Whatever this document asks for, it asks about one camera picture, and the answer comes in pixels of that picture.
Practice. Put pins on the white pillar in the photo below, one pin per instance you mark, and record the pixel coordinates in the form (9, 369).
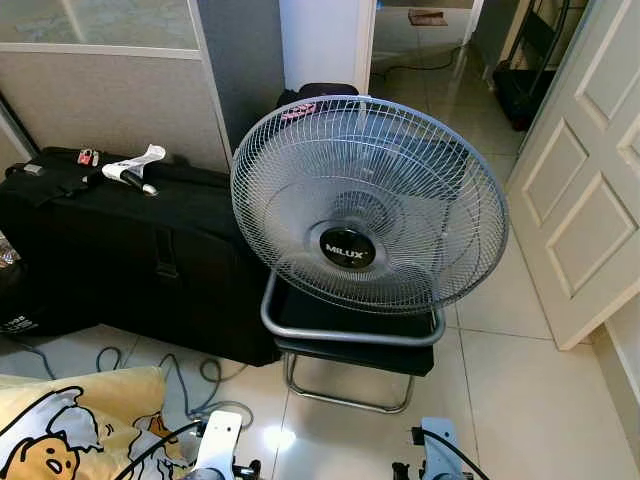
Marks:
(325, 45)

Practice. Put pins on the white panelled door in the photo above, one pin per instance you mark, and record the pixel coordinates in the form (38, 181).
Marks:
(585, 150)

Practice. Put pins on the frosted glass window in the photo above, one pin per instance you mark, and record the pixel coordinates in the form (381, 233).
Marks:
(100, 22)

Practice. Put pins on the black bag white print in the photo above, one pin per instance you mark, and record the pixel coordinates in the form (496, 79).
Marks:
(20, 300)

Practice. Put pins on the small red white item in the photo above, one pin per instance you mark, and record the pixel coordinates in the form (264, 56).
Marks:
(87, 156)

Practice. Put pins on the large black suitcase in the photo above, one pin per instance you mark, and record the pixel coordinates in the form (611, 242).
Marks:
(120, 270)

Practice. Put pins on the black stool chrome legs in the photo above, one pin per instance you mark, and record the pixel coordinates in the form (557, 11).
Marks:
(380, 358)

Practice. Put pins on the yellow cartoon egg blanket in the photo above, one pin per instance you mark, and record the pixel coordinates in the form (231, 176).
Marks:
(90, 400)

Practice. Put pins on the black wheeled cart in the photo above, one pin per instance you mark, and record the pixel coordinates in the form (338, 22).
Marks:
(520, 85)

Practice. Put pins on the small brown floor mat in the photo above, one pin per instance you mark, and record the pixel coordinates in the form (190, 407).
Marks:
(428, 17)

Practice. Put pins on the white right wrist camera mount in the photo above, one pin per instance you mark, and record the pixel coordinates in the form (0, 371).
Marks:
(440, 450)

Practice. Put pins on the grey Milux floor fan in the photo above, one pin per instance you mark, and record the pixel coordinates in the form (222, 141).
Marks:
(348, 248)

